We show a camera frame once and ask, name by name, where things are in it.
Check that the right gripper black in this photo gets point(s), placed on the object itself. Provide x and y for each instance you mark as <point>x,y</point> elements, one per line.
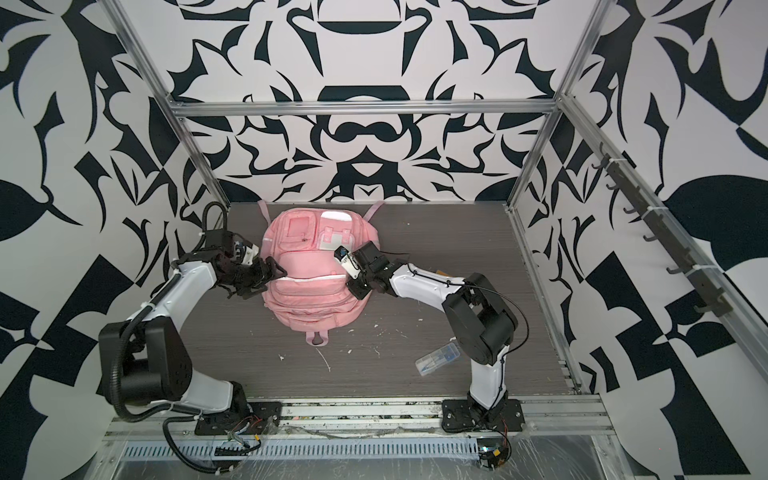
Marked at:
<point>358,289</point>

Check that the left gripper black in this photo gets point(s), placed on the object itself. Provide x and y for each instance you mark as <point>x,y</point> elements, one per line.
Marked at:
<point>263,277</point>

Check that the pink student backpack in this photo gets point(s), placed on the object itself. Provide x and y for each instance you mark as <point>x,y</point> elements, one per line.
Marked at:
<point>313,297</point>

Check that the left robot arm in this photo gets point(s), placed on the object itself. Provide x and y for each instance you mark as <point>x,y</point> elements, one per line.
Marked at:
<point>145,366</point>

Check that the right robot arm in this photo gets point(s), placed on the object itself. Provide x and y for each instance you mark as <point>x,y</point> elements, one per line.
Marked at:
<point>479,317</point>

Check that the clear plastic ruler box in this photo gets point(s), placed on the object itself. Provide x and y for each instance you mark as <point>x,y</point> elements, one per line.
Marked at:
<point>437,359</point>

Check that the small green circuit board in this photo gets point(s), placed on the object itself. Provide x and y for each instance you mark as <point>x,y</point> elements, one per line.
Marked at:
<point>493,453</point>

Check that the grey hook rack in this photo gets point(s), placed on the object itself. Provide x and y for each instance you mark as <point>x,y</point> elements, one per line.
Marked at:
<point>665,230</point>

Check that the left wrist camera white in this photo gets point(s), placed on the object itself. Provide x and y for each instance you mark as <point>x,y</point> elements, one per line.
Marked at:
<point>245,252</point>

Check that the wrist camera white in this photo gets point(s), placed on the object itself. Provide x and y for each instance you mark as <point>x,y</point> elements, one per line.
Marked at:
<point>348,262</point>
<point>245,252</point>

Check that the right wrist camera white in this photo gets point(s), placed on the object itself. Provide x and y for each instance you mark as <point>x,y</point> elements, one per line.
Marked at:
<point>348,262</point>

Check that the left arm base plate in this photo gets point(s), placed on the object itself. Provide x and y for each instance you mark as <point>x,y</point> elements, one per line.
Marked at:
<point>252,418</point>

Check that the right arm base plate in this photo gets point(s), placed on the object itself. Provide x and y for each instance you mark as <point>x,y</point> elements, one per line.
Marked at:
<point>466,415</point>

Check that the white vented cable duct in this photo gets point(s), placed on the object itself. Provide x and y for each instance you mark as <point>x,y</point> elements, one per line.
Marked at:
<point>337,449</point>

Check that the aluminium frame crossbar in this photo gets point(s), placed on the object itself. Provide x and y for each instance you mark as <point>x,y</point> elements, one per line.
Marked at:
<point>202,109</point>

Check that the aluminium front rail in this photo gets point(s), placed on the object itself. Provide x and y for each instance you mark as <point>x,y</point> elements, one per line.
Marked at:
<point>401,417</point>

